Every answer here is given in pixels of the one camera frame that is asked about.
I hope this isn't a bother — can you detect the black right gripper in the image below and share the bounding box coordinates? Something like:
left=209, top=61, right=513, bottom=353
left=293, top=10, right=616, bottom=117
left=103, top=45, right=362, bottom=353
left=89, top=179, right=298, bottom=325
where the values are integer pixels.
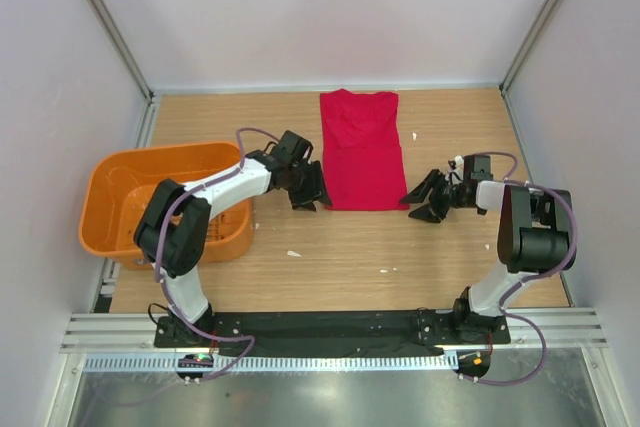
left=400, top=169, right=468, bottom=224

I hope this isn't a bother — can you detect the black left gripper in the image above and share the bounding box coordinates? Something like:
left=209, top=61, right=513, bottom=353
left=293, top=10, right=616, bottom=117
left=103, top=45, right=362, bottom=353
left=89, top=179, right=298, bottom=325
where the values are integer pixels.
left=285, top=160, right=331, bottom=211

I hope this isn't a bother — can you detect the red t shirt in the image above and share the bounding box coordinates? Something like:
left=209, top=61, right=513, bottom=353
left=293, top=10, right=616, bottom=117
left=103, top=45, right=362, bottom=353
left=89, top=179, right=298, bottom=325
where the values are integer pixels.
left=319, top=89, right=408, bottom=211

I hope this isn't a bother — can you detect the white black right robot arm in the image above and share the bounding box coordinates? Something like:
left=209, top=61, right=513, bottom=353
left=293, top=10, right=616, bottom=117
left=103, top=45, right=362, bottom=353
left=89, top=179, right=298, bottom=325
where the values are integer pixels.
left=400, top=151, right=577, bottom=343

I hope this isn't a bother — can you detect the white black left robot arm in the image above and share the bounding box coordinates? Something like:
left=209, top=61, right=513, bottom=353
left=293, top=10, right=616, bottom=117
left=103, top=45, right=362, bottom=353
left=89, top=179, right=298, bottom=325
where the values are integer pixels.
left=133, top=130, right=332, bottom=347

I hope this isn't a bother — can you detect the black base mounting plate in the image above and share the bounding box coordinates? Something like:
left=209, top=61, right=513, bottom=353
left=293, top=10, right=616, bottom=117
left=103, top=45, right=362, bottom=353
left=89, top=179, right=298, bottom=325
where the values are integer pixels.
left=154, top=308, right=511, bottom=358

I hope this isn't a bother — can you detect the orange plastic basket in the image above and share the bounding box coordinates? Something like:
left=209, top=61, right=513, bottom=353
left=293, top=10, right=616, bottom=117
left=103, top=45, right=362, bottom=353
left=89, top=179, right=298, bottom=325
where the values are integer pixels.
left=79, top=142, right=253, bottom=270

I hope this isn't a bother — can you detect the white slotted cable duct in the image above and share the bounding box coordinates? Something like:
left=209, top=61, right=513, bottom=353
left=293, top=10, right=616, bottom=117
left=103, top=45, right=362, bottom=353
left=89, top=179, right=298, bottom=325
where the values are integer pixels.
left=83, top=351, right=458, bottom=373

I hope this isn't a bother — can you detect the aluminium frame rail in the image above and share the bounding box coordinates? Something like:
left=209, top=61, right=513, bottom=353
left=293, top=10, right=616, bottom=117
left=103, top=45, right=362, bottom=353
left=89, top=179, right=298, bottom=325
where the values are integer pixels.
left=61, top=308, right=607, bottom=358

